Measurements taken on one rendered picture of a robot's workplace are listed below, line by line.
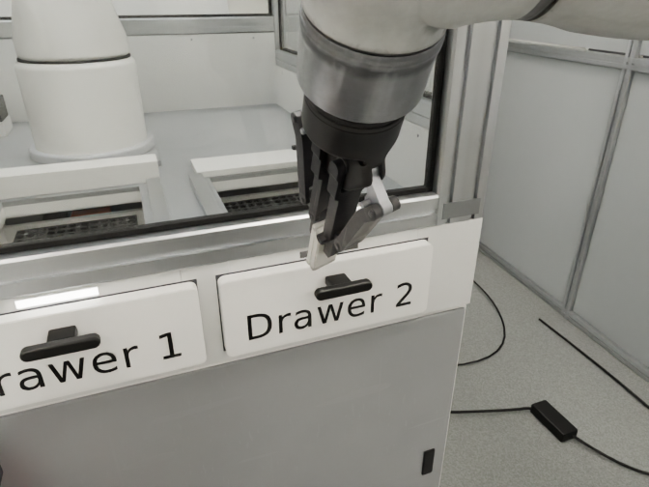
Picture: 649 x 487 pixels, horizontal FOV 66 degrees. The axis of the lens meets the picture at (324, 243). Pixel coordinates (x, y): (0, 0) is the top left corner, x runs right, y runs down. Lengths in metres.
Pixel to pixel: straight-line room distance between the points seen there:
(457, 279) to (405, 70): 0.51
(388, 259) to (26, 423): 0.48
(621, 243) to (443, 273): 1.42
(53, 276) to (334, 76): 0.39
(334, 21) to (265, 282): 0.38
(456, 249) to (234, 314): 0.33
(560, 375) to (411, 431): 1.19
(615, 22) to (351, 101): 0.15
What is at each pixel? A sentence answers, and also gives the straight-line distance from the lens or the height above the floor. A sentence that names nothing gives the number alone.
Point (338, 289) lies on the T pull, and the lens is 0.61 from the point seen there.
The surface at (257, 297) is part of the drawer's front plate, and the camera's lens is 0.62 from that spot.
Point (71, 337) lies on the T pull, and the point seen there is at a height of 0.91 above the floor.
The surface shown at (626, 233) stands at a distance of 2.10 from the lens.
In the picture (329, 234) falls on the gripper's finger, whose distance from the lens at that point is 0.47.
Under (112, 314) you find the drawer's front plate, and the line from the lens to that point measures 0.61.
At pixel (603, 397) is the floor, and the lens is 2.03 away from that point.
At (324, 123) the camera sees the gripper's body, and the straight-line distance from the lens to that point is 0.35.
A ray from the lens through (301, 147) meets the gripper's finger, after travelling 0.45.
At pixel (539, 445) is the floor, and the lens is 1.77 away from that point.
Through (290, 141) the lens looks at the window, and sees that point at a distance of 0.60.
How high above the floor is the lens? 1.23
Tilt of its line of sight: 26 degrees down
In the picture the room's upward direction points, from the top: straight up
